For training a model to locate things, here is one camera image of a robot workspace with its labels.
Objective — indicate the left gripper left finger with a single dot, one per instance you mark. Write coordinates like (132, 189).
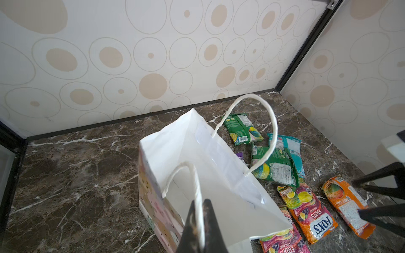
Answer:
(189, 242)

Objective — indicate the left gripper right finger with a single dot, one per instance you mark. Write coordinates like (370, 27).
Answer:
(214, 242)

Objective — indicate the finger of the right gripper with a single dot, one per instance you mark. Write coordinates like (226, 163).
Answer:
(373, 216)
(395, 169)

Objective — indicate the orange candy bag face down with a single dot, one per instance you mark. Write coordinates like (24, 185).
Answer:
(348, 202)

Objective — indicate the Fox's fruits candy bag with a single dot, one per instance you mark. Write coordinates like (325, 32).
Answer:
(312, 216)
(286, 241)

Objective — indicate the white paper gift bag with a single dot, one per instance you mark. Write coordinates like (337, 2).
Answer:
(187, 164)

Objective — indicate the near green snack bag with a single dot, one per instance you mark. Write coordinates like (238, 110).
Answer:
(278, 168)

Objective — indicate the green snack bag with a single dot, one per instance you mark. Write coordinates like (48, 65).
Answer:
(278, 168)
(241, 129)

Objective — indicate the teal snack bag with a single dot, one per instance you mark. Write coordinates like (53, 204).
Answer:
(293, 146)

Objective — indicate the far green snack bag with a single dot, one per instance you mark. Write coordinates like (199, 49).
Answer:
(241, 129)

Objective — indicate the black right frame post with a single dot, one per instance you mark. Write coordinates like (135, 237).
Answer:
(314, 34)

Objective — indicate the black frame post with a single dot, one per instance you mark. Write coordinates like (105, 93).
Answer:
(314, 34)
(13, 149)

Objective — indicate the black left frame post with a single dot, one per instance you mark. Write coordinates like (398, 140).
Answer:
(13, 149)

